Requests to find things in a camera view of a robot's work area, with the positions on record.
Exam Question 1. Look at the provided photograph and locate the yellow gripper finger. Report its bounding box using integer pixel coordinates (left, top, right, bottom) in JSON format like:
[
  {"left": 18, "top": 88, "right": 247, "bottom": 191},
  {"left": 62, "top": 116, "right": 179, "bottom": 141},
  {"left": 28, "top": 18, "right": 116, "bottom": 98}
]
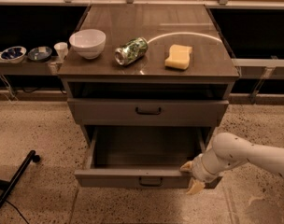
[
  {"left": 187, "top": 178, "right": 206, "bottom": 195},
  {"left": 180, "top": 161, "right": 193, "bottom": 173}
]

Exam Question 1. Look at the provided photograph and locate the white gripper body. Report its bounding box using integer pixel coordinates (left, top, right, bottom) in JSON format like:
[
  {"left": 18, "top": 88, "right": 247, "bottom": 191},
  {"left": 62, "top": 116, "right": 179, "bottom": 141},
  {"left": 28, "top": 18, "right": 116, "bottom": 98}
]
[{"left": 192, "top": 154, "right": 217, "bottom": 183}]

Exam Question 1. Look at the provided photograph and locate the grey drawer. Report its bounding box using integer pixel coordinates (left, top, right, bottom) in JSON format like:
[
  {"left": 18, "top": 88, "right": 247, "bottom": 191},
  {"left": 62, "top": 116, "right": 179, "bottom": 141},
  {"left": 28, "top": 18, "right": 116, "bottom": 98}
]
[
  {"left": 67, "top": 98, "right": 229, "bottom": 127},
  {"left": 75, "top": 126, "right": 206, "bottom": 189}
]

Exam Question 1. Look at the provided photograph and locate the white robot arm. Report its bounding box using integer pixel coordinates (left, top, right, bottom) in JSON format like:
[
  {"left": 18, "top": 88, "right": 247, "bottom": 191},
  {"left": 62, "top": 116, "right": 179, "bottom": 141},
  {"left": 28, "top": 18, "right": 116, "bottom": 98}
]
[{"left": 180, "top": 133, "right": 284, "bottom": 195}]

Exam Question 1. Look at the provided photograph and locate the grey drawer cabinet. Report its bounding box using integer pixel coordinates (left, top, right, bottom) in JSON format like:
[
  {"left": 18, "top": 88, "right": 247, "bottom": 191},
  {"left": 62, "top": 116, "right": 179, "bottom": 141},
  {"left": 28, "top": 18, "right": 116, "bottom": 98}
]
[{"left": 57, "top": 3, "right": 241, "bottom": 147}]

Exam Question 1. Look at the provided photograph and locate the grey top drawer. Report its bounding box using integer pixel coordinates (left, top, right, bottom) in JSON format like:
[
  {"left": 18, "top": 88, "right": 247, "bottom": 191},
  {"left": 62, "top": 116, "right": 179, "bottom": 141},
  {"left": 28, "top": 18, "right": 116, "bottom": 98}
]
[{"left": 67, "top": 98, "right": 229, "bottom": 127}]

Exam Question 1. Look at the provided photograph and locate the yellow sponge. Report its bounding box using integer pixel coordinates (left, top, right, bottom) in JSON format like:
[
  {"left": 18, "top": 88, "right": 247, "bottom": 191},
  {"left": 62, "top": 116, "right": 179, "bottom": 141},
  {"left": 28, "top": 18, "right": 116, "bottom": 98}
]
[{"left": 164, "top": 45, "right": 192, "bottom": 70}]

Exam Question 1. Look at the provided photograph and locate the green soda can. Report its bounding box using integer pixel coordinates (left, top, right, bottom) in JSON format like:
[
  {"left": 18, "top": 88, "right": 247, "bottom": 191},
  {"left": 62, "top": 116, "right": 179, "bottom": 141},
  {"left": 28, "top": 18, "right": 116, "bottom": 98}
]
[{"left": 114, "top": 37, "right": 149, "bottom": 66}]

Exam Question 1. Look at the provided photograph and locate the white bowl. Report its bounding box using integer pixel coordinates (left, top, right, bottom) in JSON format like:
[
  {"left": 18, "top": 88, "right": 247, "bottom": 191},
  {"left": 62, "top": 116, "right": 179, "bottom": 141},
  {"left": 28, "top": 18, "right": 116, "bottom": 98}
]
[{"left": 69, "top": 29, "right": 107, "bottom": 59}]

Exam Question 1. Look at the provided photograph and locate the white paper cup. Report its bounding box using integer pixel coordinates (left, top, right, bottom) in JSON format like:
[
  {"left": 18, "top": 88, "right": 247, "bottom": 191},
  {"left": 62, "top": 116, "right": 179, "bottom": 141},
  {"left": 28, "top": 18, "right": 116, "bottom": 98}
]
[{"left": 54, "top": 42, "right": 68, "bottom": 61}]

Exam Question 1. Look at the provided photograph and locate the black stand leg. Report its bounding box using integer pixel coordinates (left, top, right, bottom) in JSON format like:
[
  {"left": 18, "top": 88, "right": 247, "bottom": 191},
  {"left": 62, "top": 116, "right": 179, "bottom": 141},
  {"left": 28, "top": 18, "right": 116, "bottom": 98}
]
[{"left": 0, "top": 150, "right": 40, "bottom": 209}]

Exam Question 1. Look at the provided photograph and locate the dark blue bowl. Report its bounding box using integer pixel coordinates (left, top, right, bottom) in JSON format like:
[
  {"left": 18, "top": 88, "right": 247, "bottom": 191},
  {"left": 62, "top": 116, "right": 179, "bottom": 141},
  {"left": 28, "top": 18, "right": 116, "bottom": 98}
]
[{"left": 27, "top": 46, "right": 52, "bottom": 62}]

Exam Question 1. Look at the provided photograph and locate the grey side shelf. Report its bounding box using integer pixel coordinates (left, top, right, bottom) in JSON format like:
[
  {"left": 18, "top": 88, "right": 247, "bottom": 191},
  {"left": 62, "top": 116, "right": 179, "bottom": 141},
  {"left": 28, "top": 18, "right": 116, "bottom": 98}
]
[{"left": 0, "top": 57, "right": 62, "bottom": 76}]

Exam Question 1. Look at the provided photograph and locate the blue patterned bowl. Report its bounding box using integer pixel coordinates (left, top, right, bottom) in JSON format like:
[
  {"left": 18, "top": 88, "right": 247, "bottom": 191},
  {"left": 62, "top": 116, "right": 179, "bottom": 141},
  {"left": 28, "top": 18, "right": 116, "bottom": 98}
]
[{"left": 1, "top": 46, "right": 26, "bottom": 63}]

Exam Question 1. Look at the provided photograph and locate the black floor cable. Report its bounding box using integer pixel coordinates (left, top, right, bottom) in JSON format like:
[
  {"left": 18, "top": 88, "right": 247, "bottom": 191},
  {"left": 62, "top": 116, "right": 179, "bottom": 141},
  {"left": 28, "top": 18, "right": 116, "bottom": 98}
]
[{"left": 0, "top": 191, "right": 31, "bottom": 224}]

